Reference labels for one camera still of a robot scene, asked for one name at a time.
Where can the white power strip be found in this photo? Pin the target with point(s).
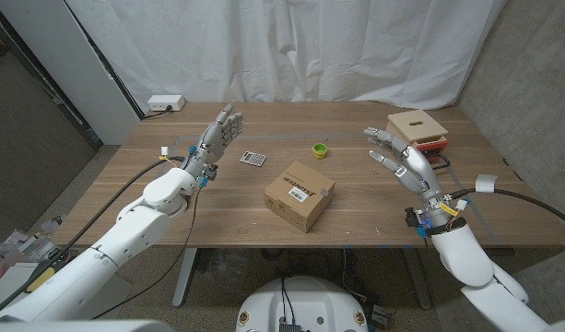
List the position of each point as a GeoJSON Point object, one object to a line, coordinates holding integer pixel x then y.
{"type": "Point", "coordinates": [164, 102]}

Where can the green yellow cup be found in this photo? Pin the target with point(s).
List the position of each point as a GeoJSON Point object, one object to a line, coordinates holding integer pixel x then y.
{"type": "Point", "coordinates": [320, 150]}

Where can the wooden slotted box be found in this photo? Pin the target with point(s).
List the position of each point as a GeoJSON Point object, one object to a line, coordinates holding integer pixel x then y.
{"type": "Point", "coordinates": [418, 124]}

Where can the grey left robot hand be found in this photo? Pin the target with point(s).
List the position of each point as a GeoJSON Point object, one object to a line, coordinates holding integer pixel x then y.
{"type": "Point", "coordinates": [215, 138]}

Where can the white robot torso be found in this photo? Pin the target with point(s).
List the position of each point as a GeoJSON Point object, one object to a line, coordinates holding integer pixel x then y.
{"type": "Point", "coordinates": [302, 304]}

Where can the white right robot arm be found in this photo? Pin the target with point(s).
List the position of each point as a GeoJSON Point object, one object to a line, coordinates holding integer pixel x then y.
{"type": "Point", "coordinates": [462, 253]}

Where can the grey floor power adapter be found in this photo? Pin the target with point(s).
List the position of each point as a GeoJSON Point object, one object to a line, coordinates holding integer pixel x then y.
{"type": "Point", "coordinates": [382, 316]}

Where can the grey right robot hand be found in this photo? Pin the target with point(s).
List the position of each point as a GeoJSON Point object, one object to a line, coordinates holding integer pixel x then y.
{"type": "Point", "coordinates": [418, 170]}

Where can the small grey calculator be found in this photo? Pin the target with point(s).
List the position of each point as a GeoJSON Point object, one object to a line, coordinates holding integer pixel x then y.
{"type": "Point", "coordinates": [253, 158]}

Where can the brown cardboard packing box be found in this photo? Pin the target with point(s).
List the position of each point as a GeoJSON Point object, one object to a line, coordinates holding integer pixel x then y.
{"type": "Point", "coordinates": [282, 207]}

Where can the white fabric curtain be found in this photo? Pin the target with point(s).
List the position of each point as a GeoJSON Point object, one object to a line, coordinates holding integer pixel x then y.
{"type": "Point", "coordinates": [286, 46]}

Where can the yellow black pendant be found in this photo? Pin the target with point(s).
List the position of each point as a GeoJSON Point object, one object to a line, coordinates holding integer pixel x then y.
{"type": "Point", "coordinates": [40, 280]}

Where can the white leaning panel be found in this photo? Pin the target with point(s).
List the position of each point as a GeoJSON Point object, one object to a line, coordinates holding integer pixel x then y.
{"type": "Point", "coordinates": [79, 69]}

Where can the grey metal table leg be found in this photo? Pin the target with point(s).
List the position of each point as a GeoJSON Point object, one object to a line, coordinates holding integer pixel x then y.
{"type": "Point", "coordinates": [184, 276]}
{"type": "Point", "coordinates": [419, 279]}

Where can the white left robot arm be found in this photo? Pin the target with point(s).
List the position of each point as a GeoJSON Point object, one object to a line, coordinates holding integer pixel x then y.
{"type": "Point", "coordinates": [139, 226]}

